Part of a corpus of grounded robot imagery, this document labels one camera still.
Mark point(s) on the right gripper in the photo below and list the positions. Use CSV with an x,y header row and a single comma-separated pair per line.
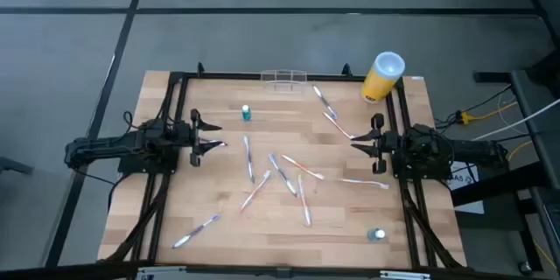
x,y
396,145

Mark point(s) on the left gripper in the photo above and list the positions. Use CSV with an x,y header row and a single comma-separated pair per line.
x,y
181,135

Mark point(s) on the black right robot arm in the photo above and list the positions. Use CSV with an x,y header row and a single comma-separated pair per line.
x,y
472,151

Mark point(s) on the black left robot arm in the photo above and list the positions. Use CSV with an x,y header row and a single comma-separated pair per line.
x,y
109,144

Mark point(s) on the yellow wipes canister white lid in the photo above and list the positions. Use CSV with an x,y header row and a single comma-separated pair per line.
x,y
380,83

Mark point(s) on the small white label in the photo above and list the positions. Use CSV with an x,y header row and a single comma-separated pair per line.
x,y
417,78

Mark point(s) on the clear acrylic organizer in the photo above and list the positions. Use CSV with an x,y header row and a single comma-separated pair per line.
x,y
284,79

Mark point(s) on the white paper sign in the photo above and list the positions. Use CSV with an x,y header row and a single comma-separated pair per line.
x,y
470,201

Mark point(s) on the black side desk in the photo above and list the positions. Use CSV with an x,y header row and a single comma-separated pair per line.
x,y
531,144

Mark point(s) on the dark chair base leg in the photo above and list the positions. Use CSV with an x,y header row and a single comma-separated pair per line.
x,y
13,165

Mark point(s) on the black crossbar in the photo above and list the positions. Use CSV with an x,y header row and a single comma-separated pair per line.
x,y
65,271

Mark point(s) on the black caster wheel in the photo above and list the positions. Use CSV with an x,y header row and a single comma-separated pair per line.
x,y
525,268

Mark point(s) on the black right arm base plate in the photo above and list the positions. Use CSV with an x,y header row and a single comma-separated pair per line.
x,y
400,170

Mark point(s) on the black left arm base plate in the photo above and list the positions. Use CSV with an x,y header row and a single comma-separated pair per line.
x,y
131,167

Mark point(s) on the black aluminium table frame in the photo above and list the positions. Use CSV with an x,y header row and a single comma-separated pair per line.
x,y
332,78

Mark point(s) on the silver metal bracket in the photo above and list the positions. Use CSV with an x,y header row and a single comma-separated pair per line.
x,y
404,275
162,269

